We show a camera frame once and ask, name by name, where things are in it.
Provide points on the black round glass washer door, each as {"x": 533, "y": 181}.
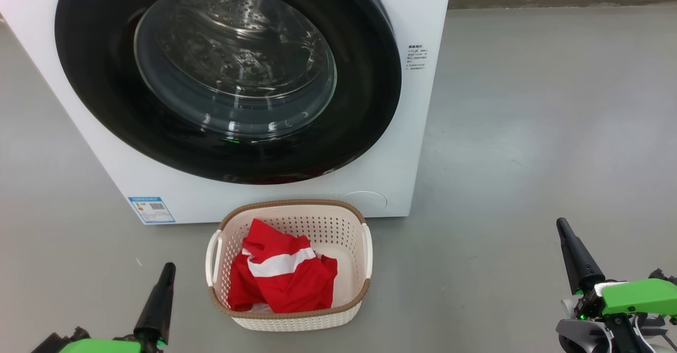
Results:
{"x": 90, "y": 78}

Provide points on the red and white garment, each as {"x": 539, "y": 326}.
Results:
{"x": 285, "y": 284}

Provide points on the perforated steel drum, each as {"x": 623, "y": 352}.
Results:
{"x": 232, "y": 56}

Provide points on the round white filter cover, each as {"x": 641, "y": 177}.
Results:
{"x": 365, "y": 203}

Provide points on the small black text sticker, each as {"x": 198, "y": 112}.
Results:
{"x": 416, "y": 57}

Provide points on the cream laundry basket brown rim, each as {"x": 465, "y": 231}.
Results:
{"x": 349, "y": 268}

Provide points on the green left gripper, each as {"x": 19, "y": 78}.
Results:
{"x": 100, "y": 346}

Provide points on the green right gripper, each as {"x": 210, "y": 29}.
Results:
{"x": 640, "y": 295}

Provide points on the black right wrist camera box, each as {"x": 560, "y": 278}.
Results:
{"x": 662, "y": 275}

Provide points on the blue energy label sticker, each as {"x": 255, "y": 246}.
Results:
{"x": 151, "y": 210}

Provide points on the white front-load washing machine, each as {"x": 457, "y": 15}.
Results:
{"x": 412, "y": 130}

